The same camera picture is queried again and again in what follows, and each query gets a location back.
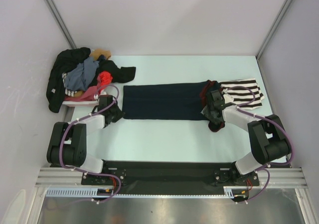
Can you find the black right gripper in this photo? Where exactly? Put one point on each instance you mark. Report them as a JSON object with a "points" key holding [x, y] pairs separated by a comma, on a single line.
{"points": [[206, 111]]}

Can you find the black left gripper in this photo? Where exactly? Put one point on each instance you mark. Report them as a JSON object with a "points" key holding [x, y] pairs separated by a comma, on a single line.
{"points": [[119, 115]]}

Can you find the navy maroon garment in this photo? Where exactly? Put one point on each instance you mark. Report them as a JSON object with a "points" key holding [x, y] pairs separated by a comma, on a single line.
{"points": [[183, 101]]}

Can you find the black white striped tank top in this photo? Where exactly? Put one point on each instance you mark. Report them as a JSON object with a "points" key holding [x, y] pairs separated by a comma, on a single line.
{"points": [[246, 92]]}

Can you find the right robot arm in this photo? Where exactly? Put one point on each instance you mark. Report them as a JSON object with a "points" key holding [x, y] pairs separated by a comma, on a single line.
{"points": [[268, 139]]}

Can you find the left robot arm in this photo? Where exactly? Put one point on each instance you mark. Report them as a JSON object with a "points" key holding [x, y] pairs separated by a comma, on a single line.
{"points": [[68, 143]]}

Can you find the pink plastic basket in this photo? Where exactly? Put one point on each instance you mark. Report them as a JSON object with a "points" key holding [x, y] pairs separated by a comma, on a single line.
{"points": [[79, 103]]}

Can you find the pink garment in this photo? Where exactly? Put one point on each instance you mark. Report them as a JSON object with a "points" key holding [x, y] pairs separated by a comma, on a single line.
{"points": [[91, 90]]}

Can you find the red garment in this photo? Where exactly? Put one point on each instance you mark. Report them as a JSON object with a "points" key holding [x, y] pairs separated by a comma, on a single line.
{"points": [[104, 78]]}

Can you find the grey blue garment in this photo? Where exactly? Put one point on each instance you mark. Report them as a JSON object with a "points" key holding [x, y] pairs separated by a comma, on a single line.
{"points": [[81, 77]]}

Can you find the black garment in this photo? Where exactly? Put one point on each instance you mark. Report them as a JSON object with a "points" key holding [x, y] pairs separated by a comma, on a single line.
{"points": [[67, 61]]}

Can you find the tan garment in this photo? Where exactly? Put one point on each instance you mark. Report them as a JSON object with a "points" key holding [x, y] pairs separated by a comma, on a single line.
{"points": [[96, 53]]}

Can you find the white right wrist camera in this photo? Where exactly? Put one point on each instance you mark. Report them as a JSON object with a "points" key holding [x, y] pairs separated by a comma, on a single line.
{"points": [[227, 97]]}

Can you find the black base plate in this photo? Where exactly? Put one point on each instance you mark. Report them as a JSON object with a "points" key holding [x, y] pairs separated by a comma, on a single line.
{"points": [[155, 175]]}

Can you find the white slotted cable duct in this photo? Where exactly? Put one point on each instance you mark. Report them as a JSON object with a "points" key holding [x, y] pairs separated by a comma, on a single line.
{"points": [[139, 191]]}

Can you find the aluminium frame rail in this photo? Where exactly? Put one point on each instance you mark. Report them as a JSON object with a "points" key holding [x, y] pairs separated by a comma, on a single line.
{"points": [[58, 177]]}

